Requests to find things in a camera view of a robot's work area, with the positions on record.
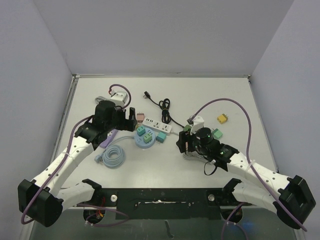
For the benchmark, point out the yellow charger far right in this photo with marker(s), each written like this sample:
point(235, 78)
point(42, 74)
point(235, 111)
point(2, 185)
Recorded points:
point(223, 118)

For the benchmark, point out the white USB power strip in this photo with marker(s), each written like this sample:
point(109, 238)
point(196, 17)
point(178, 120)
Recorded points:
point(159, 126)

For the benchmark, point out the round blue power socket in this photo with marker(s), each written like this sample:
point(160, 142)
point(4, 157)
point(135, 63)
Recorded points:
point(139, 140)

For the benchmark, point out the pink charger near strip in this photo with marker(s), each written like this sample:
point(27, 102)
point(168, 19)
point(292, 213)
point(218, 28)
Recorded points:
point(140, 118)

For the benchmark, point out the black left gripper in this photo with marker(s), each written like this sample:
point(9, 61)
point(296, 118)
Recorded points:
point(127, 124)

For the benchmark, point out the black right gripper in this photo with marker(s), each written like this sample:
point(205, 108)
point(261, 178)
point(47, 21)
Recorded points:
point(185, 143)

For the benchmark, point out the mint charger by green strip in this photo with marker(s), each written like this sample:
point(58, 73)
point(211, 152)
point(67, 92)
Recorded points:
point(217, 134)

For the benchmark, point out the green power strip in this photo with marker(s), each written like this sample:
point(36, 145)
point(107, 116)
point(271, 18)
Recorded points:
point(187, 129)

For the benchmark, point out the teal charger dark base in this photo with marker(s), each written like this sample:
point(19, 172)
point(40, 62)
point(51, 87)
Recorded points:
point(161, 137)

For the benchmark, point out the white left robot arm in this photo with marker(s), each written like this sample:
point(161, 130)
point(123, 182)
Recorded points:
point(42, 199)

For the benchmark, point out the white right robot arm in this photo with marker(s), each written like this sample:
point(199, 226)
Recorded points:
point(289, 197)

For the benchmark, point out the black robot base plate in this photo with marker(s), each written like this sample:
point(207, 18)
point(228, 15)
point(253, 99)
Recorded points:
point(166, 203)

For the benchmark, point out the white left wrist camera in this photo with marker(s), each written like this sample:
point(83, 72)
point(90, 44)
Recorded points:
point(119, 98)

